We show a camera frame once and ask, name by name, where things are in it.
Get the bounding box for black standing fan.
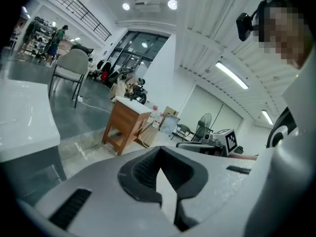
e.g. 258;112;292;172
192;113;213;143

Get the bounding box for grey padded chair black legs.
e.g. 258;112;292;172
48;48;89;108

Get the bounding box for large black round container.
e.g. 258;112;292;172
128;87;148;106

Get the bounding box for clear plastic sheet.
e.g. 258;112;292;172
159;114;180;137

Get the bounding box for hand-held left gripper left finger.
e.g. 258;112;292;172
34;146;180;237

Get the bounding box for brown cardboard sheet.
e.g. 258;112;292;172
164;106;180;117

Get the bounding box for black mezzanine railing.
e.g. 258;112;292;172
55;0;112;41

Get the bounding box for black head-mounted camera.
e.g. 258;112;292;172
236;12;259;42

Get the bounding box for clear water jug red label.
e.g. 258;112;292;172
147;106;158;123
152;112;165;128

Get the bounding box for white washbasin on black stand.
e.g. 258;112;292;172
0;79;67;199

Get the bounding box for ceiling air conditioner unit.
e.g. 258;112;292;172
134;0;162;12

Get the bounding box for wooden plank platform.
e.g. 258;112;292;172
137;122;158;148

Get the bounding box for white power cable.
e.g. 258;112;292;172
81;100;112;115

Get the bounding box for black metal chair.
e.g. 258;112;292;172
171;123;196;142

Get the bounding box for wooden cabinet with white top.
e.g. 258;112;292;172
102;96;153;157

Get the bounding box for person's head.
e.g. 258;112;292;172
256;0;313;70

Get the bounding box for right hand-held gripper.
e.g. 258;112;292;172
176;128;244;158

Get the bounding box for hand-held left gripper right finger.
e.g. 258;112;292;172
160;146;256;232

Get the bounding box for cluttered shelf rack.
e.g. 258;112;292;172
22;16;54;59

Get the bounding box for black framed glass window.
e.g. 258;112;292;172
106;31;171;83

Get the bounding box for person's right forearm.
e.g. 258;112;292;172
228;153;259;160

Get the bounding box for long ceiling tube light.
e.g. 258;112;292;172
214;61;249;90
261;110;274;125

